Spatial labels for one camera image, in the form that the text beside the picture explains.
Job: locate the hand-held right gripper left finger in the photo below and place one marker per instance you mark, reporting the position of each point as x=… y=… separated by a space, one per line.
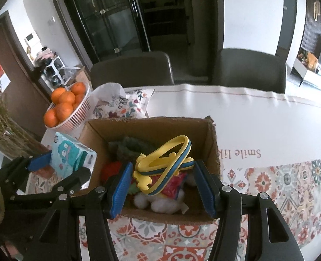
x=121 y=190

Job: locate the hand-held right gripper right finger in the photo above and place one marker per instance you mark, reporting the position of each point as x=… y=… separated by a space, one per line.
x=204 y=190

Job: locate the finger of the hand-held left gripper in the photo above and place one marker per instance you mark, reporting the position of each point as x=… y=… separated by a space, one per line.
x=76 y=180
x=40 y=161

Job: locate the yellow blue flip-flop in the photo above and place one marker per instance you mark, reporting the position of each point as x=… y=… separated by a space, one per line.
x=165 y=145
x=142 y=179

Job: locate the light blue tissue pack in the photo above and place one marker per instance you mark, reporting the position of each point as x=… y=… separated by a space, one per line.
x=68 y=152

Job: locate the red yellow printed packet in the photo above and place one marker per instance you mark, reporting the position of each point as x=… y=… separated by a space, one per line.
x=174 y=183

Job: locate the dark green fuzzy cloth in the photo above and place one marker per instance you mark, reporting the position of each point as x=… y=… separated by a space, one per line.
x=130 y=146

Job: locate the brown cardboard box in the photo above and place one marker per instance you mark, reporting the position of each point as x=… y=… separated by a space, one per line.
x=155 y=126

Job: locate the small green soft toy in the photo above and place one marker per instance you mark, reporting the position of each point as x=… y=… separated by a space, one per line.
x=133 y=188

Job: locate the red soft toy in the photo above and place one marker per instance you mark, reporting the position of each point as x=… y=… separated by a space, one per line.
x=111 y=170

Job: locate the dried grass bunch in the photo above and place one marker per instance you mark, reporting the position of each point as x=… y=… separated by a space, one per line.
x=10 y=133

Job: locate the white plush toy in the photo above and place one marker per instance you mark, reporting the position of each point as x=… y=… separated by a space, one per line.
x=160 y=205

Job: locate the pile of oranges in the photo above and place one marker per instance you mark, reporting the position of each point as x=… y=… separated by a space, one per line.
x=63 y=111

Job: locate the white ribbed fruit basket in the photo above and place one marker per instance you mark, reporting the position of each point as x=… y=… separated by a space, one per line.
x=76 y=117

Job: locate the brown wooden door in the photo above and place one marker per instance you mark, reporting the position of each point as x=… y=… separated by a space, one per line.
x=13 y=87

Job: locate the white lettered tablecloth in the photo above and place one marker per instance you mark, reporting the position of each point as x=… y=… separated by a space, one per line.
x=231 y=114

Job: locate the patterned table runner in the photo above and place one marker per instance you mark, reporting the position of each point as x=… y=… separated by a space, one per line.
x=285 y=185

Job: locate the floral tissue box cover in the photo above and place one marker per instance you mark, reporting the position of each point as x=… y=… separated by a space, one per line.
x=130 y=103

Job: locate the cardboard box on floor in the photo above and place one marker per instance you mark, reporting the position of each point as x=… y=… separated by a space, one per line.
x=81 y=74

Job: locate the white cube shelf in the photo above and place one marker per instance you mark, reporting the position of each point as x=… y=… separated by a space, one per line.
x=57 y=64

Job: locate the pink cloth bundle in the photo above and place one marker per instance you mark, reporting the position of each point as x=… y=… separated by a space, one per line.
x=44 y=54

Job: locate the dark grey dining chair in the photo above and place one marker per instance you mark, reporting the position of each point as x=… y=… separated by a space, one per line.
x=130 y=70
x=247 y=70

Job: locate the white tv cabinet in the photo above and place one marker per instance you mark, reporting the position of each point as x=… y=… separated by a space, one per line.
x=312 y=78

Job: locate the black glass door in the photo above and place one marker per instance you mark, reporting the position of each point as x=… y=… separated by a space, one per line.
x=108 y=19

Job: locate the orange toy figure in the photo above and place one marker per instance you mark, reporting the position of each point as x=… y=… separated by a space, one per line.
x=312 y=59

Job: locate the white wall intercom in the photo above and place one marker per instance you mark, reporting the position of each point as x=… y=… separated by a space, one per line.
x=32 y=39

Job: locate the gold wall ornament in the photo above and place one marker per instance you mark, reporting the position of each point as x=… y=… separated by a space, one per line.
x=316 y=8

